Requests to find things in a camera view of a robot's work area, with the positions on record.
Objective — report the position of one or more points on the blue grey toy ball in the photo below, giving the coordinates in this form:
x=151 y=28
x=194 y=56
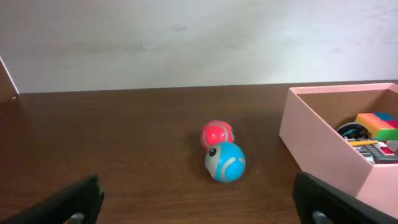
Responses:
x=225 y=162

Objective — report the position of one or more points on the red grey toy fire truck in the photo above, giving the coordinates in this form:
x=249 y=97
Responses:
x=374 y=151

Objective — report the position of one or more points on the multicoloured puzzle cube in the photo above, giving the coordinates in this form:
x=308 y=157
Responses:
x=381 y=126

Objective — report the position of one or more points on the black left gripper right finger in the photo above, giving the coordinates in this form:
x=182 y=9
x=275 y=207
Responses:
x=319 y=202

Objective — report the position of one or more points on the pink grey toy ball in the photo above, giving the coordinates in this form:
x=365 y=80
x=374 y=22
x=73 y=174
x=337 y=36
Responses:
x=215 y=132

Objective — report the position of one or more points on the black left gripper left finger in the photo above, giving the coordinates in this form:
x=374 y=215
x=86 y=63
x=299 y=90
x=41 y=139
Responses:
x=79 y=203

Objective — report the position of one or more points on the small black round container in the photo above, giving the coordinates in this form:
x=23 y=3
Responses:
x=353 y=130

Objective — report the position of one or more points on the pink cardboard box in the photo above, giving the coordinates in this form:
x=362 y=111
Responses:
x=310 y=119

